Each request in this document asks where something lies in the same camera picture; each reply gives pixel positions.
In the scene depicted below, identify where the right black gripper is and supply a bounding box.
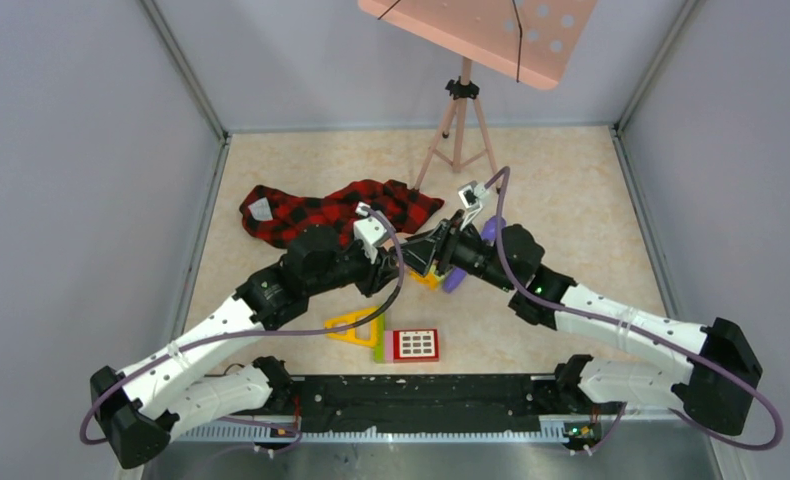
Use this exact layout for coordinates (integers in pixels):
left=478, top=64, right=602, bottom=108
left=390, top=209, right=516, bottom=293

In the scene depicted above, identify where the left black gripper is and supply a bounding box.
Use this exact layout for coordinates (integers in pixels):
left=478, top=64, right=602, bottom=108
left=306, top=235, right=404, bottom=297

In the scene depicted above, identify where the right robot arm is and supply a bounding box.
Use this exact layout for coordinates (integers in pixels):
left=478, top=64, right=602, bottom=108
left=401, top=220, right=763, bottom=436

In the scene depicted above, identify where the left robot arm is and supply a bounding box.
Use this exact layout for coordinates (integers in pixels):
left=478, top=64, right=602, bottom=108
left=86, top=216, right=406, bottom=469

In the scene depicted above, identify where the purple toy microphone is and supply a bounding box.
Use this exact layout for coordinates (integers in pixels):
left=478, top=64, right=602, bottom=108
left=442, top=216, right=506, bottom=294

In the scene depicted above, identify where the yellow triangle toy piece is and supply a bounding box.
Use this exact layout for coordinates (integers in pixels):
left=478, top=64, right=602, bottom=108
left=324, top=307, right=377, bottom=348

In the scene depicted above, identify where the red window toy block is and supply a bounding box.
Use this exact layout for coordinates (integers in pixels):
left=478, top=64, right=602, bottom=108
left=383, top=329, right=440, bottom=363

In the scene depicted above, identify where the green toy plate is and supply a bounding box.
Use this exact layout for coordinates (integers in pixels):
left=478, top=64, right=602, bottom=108
left=371, top=312, right=386, bottom=364

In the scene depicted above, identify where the red black plaid shirt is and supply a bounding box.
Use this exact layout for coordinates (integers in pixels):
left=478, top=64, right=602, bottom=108
left=239, top=179, right=445, bottom=249

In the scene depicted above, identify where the pink music stand tripod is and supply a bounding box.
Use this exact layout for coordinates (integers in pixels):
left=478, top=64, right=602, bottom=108
left=413, top=56, right=499, bottom=190

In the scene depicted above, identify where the pink perforated stand tray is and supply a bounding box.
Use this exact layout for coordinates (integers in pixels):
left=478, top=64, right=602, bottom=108
left=357, top=0, right=598, bottom=90

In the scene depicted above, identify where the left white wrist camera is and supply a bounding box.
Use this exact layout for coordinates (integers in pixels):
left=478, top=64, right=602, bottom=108
left=352, top=202, right=388, bottom=264

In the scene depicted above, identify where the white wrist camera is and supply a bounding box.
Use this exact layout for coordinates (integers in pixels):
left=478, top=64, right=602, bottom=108
left=352, top=202, right=388, bottom=264
left=457, top=181, right=488, bottom=230

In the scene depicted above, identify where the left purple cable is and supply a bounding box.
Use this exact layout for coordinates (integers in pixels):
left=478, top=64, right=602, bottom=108
left=78, top=210, right=407, bottom=458

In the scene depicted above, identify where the purple cable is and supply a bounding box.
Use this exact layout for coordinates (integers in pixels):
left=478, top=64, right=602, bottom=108
left=477, top=165, right=785, bottom=452
left=78, top=210, right=407, bottom=458

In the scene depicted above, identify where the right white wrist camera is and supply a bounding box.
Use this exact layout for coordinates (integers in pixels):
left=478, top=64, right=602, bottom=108
left=457, top=181, right=488, bottom=230

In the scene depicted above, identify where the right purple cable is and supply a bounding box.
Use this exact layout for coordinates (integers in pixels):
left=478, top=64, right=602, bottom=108
left=477, top=165, right=785, bottom=452

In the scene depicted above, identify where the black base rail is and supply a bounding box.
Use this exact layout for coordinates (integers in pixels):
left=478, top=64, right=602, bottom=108
left=264, top=374, right=593, bottom=434

